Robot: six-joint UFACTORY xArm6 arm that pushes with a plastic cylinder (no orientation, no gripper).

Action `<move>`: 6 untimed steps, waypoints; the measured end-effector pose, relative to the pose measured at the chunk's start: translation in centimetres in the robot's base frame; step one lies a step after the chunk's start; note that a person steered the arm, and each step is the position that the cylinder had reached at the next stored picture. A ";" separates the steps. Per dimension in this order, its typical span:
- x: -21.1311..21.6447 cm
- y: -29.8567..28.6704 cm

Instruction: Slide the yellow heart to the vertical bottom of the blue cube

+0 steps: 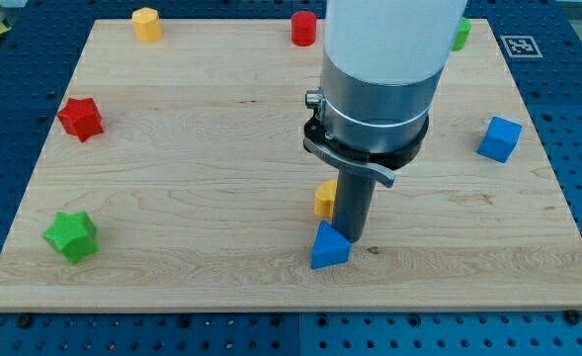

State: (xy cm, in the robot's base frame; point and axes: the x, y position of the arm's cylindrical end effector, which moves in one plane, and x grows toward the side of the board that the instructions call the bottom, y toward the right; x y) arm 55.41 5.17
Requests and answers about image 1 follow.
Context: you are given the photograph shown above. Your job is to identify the yellow heart block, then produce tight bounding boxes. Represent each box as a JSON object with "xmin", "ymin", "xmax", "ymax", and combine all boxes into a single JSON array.
[{"xmin": 313, "ymin": 180, "xmax": 337, "ymax": 219}]

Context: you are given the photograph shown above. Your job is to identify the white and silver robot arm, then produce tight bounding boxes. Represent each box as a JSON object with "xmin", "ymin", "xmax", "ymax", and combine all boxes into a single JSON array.
[{"xmin": 304, "ymin": 0, "xmax": 467, "ymax": 187}]

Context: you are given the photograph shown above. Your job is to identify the blue cube block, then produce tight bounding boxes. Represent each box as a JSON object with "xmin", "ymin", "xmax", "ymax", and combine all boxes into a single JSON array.
[{"xmin": 477, "ymin": 117, "xmax": 523, "ymax": 163}]

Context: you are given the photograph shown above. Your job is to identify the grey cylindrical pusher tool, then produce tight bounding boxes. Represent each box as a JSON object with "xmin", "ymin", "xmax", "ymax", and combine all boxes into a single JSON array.
[{"xmin": 331, "ymin": 170, "xmax": 375, "ymax": 243}]

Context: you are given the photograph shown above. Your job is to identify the blue triangle block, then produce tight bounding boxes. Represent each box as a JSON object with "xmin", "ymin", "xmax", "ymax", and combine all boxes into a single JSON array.
[{"xmin": 310, "ymin": 221, "xmax": 352, "ymax": 269}]

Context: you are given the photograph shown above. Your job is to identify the wooden board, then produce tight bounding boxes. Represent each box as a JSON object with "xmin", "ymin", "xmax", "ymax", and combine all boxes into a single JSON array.
[{"xmin": 0, "ymin": 19, "xmax": 582, "ymax": 313}]

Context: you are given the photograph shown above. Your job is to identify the red cylinder block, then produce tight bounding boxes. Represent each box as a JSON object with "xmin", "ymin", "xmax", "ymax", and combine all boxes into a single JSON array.
[{"xmin": 291, "ymin": 11, "xmax": 317, "ymax": 46}]

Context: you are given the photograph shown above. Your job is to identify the yellow hexagon block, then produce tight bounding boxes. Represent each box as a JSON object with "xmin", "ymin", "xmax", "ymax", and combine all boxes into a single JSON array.
[{"xmin": 131, "ymin": 7, "xmax": 162, "ymax": 43}]

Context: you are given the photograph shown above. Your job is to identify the red star block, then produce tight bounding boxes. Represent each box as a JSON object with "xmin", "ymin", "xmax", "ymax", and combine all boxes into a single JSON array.
[{"xmin": 56, "ymin": 98, "xmax": 104, "ymax": 142}]

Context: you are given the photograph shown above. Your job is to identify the green star block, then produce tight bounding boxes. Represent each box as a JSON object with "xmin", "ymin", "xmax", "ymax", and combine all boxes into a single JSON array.
[{"xmin": 42, "ymin": 211, "xmax": 99, "ymax": 265}]

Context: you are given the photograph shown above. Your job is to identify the fiducial marker tag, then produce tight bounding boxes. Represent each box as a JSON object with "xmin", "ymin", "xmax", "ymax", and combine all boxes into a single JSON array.
[{"xmin": 501, "ymin": 35, "xmax": 542, "ymax": 58}]

